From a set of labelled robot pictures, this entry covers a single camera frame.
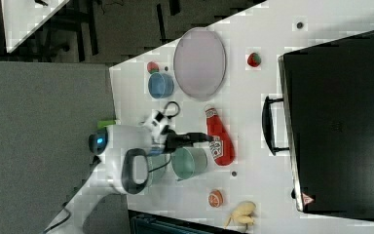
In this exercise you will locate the round lavender plate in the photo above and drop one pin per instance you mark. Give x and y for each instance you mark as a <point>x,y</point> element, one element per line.
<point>199,63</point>

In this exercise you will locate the white side table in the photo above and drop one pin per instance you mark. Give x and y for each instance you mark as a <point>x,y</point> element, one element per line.
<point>21,18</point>

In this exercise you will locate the red strawberry near cup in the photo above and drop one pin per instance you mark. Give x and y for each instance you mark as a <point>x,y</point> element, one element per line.
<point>152,67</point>

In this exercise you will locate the red strawberry near case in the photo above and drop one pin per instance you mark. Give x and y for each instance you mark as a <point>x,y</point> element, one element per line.
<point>254,60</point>

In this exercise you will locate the green plastic cup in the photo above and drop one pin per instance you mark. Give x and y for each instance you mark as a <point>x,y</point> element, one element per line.
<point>188,162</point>

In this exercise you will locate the blue plastic cup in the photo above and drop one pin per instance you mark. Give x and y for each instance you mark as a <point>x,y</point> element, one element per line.
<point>160,85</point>

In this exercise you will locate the yellow plush toy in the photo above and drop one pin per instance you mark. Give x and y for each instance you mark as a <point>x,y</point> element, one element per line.
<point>242,214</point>

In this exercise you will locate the red plush ketchup bottle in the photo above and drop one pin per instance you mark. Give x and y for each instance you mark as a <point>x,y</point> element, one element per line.
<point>221,148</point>

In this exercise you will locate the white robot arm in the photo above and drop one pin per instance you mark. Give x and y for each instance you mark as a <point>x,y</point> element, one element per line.
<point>123,153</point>

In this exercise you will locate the black case with handle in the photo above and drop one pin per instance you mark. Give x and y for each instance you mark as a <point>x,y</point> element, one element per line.
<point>328,101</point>

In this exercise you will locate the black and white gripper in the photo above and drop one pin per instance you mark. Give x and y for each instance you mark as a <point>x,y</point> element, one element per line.
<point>164,139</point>

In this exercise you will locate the orange slice toy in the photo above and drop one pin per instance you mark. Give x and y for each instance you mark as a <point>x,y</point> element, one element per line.
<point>215,199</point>

